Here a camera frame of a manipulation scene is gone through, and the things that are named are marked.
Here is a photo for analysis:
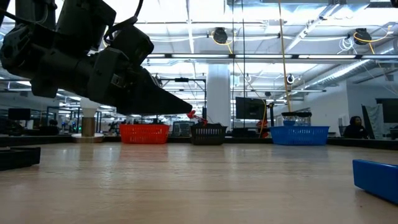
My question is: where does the dark background screen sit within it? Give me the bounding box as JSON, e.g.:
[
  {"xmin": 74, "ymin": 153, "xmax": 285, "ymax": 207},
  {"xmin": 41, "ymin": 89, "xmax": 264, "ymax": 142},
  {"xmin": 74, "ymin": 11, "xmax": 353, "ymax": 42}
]
[{"xmin": 172, "ymin": 121, "xmax": 196, "ymax": 137}]

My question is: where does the wooden lamp stand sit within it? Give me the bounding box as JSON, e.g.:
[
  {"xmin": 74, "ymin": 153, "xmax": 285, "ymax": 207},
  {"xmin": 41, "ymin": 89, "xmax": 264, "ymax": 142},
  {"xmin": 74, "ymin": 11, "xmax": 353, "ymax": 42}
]
[{"xmin": 71, "ymin": 116, "xmax": 105, "ymax": 144}]

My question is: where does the person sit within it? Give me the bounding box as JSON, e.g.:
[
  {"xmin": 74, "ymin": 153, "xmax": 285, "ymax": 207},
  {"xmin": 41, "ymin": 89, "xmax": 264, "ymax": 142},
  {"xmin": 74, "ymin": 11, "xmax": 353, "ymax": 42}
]
[{"xmin": 343, "ymin": 115, "xmax": 369, "ymax": 140}]

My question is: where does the white light bulb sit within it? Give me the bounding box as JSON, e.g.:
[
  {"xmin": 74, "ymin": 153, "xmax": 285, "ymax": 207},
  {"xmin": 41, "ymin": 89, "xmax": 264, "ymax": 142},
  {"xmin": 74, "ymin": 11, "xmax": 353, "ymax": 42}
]
[{"xmin": 80, "ymin": 98, "xmax": 100, "ymax": 118}]

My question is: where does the red background equipment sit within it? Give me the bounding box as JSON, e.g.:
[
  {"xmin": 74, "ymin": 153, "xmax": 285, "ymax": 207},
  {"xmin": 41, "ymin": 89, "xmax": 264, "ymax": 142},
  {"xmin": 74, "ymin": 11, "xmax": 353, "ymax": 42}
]
[{"xmin": 256, "ymin": 119, "xmax": 270, "ymax": 139}]

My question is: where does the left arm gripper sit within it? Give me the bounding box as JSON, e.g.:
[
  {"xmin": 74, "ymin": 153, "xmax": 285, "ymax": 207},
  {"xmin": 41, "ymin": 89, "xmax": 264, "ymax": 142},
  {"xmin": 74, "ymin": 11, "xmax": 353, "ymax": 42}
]
[{"xmin": 32, "ymin": 48, "xmax": 193, "ymax": 116}]

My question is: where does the large black wall screen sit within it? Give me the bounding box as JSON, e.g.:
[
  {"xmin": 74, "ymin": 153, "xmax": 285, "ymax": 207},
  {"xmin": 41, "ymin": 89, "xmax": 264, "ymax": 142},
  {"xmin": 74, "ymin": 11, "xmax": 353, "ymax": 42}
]
[{"xmin": 375, "ymin": 98, "xmax": 398, "ymax": 124}]

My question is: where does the black ceiling cable reel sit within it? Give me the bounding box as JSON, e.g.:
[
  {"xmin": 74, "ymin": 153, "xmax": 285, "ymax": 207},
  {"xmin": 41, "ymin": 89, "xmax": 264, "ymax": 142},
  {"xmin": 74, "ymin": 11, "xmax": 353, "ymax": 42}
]
[
  {"xmin": 353, "ymin": 27, "xmax": 373, "ymax": 46},
  {"xmin": 212, "ymin": 27, "xmax": 229, "ymax": 45}
]

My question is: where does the yellow drooping cable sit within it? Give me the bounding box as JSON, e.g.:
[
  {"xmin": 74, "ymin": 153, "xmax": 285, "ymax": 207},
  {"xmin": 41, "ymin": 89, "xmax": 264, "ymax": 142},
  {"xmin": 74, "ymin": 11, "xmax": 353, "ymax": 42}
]
[{"xmin": 262, "ymin": 99, "xmax": 269, "ymax": 128}]

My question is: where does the blue digital timer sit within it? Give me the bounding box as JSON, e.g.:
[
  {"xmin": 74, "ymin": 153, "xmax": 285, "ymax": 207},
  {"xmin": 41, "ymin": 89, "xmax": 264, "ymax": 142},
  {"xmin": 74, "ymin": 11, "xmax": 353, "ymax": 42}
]
[{"xmin": 352, "ymin": 159, "xmax": 398, "ymax": 206}]

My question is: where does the long yellow cable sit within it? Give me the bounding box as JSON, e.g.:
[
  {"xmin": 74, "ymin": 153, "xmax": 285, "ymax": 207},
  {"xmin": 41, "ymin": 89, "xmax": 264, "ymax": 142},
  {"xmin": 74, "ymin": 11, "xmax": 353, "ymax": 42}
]
[{"xmin": 277, "ymin": 0, "xmax": 294, "ymax": 113}]

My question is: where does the black metal rig frame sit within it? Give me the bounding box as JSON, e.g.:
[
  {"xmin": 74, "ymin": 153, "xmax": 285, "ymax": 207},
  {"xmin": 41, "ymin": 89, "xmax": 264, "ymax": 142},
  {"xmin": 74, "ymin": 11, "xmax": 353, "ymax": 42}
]
[{"xmin": 157, "ymin": 77, "xmax": 208, "ymax": 128}]

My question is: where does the yellow sand black hourglass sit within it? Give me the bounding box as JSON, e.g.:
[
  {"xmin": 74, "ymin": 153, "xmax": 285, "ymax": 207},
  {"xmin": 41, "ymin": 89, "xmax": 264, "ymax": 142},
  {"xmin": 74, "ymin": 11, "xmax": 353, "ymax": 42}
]
[{"xmin": 297, "ymin": 111, "xmax": 313, "ymax": 127}]

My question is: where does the long black cable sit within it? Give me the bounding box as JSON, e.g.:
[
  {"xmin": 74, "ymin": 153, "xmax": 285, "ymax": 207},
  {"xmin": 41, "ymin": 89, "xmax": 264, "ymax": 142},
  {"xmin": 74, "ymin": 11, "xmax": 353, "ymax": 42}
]
[
  {"xmin": 231, "ymin": 0, "xmax": 236, "ymax": 98},
  {"xmin": 241, "ymin": 0, "xmax": 247, "ymax": 128}
]

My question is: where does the red desk lamp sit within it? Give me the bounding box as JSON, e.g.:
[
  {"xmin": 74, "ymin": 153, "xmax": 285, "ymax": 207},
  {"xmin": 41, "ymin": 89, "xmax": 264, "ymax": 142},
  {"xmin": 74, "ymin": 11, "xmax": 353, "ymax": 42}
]
[{"xmin": 185, "ymin": 110, "xmax": 208, "ymax": 126}]

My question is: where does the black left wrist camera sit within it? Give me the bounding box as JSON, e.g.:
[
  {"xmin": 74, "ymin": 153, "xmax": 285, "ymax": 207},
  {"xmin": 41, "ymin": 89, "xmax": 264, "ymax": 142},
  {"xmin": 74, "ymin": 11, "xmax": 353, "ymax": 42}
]
[{"xmin": 104, "ymin": 23, "xmax": 155, "ymax": 68}]

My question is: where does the blue plastic basket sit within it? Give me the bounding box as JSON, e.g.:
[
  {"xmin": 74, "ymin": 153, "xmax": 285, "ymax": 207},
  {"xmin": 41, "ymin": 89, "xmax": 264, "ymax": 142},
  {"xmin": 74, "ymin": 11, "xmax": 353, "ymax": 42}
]
[{"xmin": 269, "ymin": 125, "xmax": 330, "ymax": 146}]

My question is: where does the red plastic basket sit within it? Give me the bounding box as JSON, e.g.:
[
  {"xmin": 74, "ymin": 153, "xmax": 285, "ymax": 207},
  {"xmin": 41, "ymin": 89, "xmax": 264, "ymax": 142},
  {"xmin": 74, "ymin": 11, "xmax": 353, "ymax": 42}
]
[{"xmin": 119, "ymin": 124, "xmax": 170, "ymax": 145}]

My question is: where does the black aluminium table frame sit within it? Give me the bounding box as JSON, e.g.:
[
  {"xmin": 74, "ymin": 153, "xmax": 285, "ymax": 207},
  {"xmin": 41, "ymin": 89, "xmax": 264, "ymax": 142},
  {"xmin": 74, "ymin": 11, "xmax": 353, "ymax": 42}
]
[{"xmin": 0, "ymin": 135, "xmax": 398, "ymax": 152}]

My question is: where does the white building column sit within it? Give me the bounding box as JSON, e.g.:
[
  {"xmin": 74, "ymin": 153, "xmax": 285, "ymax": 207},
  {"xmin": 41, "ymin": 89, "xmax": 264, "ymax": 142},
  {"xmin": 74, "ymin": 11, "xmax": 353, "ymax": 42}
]
[{"xmin": 206, "ymin": 64, "xmax": 231, "ymax": 128}]

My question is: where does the black plastic basket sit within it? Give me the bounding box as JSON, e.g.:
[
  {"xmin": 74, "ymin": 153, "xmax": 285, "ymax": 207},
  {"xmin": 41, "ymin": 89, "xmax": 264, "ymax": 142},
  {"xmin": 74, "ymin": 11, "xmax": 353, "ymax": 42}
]
[{"xmin": 190, "ymin": 123, "xmax": 228, "ymax": 146}]

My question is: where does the black computer monitor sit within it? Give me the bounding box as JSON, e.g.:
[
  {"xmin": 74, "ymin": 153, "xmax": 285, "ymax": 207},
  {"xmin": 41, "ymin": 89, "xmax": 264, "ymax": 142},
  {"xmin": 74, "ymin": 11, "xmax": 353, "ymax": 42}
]
[
  {"xmin": 7, "ymin": 108, "xmax": 32, "ymax": 122},
  {"xmin": 235, "ymin": 96, "xmax": 267, "ymax": 121}
]

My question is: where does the long ceiling light strip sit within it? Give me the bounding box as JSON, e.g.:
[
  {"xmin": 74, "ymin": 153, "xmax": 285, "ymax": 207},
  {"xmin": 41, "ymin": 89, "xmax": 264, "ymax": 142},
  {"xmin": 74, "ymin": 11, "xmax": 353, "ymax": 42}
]
[{"xmin": 146, "ymin": 54, "xmax": 398, "ymax": 60}]

